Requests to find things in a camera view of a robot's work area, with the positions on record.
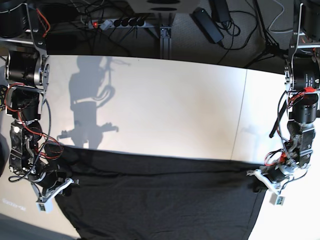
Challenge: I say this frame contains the black T-shirt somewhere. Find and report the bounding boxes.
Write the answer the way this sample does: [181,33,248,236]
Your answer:
[56,147,266,240]

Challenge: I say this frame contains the grey cable on floor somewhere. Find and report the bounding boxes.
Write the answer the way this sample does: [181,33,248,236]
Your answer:
[268,0,296,35]

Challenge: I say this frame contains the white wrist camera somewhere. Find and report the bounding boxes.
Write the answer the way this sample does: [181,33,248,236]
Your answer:
[36,198,53,213]
[269,193,285,206]

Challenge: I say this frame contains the black yellow spotted object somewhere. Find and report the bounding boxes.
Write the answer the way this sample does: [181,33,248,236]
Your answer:
[0,85,8,111]

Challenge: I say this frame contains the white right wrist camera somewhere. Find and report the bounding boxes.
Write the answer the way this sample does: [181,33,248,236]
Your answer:
[36,198,53,213]

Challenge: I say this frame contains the black power adapter brick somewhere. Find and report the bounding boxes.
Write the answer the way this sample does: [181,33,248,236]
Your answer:
[191,8,224,44]

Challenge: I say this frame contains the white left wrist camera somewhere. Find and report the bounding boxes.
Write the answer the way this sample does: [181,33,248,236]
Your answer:
[269,193,285,206]

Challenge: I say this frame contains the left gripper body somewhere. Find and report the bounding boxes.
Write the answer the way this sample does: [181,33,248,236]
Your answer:
[256,160,305,195]

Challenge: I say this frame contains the dark object at left edge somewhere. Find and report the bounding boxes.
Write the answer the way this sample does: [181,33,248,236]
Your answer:
[0,135,9,176]

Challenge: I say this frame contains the aluminium table frame post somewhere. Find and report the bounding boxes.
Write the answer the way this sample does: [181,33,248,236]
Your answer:
[145,12,176,60]

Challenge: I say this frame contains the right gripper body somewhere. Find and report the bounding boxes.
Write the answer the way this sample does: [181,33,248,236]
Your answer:
[28,162,75,200]

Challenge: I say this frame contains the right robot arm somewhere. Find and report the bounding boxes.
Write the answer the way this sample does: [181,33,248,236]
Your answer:
[0,0,76,204]

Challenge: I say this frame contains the grey power strip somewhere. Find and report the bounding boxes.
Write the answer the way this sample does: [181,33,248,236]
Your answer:
[85,17,149,31]

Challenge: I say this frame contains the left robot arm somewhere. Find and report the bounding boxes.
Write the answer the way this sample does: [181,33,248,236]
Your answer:
[247,0,320,197]

